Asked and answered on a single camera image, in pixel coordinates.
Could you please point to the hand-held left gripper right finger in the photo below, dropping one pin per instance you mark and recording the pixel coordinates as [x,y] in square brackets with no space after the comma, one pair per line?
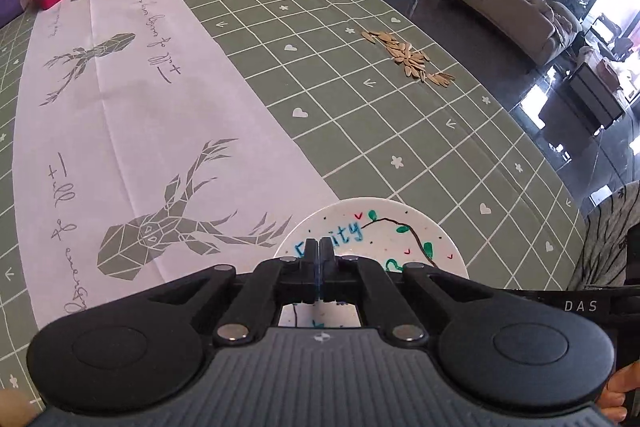
[327,267]

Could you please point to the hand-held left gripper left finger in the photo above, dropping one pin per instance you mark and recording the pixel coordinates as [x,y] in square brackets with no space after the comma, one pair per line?
[311,267]

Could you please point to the white painted ceramic plate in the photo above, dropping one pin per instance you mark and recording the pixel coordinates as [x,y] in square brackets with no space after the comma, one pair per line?
[390,237]

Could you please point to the person's right hand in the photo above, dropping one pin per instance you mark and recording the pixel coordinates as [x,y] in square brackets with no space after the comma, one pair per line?
[614,397]

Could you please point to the person's grey patterned clothing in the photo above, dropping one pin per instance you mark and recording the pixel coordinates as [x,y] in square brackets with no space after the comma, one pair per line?
[600,232]

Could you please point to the green checked tablecloth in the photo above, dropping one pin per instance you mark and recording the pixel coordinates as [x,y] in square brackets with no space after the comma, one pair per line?
[350,107]

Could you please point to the dark coffee table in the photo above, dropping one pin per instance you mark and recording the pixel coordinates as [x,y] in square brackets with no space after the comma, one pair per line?
[595,92]

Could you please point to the pile of melon seeds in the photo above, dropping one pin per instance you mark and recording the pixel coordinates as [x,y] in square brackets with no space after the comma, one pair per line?
[407,57]

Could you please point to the purple tissue box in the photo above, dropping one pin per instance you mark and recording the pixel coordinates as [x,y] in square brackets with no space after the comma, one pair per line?
[10,4]

